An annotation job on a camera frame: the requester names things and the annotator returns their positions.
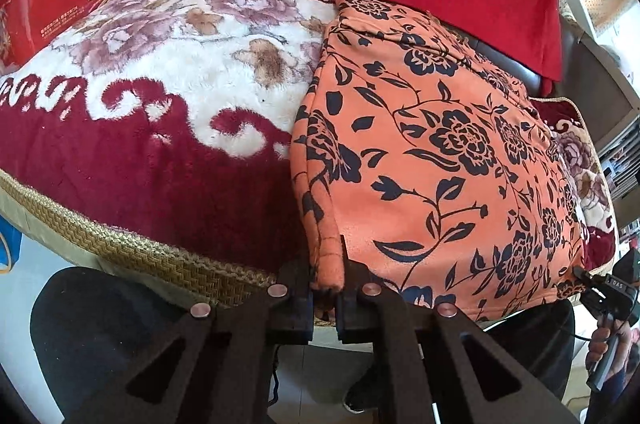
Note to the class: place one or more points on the dark leather sofa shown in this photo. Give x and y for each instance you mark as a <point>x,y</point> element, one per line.
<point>505,64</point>

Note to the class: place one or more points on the person's black pants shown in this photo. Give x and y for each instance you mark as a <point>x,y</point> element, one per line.
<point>100,329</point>

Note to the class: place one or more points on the blue bag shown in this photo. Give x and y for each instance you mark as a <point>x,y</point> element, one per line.
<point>9,246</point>

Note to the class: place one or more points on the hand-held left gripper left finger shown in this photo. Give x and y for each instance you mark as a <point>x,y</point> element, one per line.
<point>296,314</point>

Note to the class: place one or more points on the orange floral garment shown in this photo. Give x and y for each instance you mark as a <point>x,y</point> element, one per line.
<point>440,164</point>

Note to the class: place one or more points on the grey glass cabinet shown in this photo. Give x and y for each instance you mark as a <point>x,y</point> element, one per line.
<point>605,114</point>

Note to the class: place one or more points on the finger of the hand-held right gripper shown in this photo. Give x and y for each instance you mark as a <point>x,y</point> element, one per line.
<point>586,280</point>

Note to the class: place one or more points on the black shoe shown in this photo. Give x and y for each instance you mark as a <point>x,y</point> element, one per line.
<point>361,401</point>

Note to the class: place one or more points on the floral plush blanket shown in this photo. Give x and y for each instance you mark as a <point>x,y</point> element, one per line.
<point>150,104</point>

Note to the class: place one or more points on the person's right hand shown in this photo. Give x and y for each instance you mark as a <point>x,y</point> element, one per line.
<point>602,344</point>

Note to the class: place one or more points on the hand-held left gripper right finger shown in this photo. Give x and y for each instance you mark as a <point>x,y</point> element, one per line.
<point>350,306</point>

